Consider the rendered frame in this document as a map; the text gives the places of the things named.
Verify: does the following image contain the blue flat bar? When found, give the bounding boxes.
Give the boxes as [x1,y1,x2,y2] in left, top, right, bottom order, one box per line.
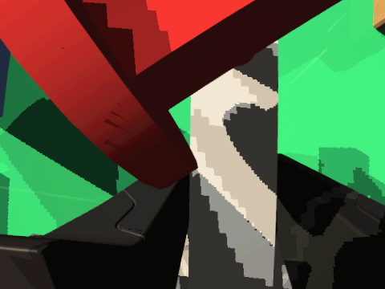
[0,38,10,116]

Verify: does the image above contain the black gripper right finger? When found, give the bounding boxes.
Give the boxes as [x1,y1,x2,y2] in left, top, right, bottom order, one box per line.
[275,153,385,289]

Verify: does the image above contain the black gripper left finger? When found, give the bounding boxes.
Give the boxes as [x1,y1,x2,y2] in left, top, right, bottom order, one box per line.
[0,174,189,289]

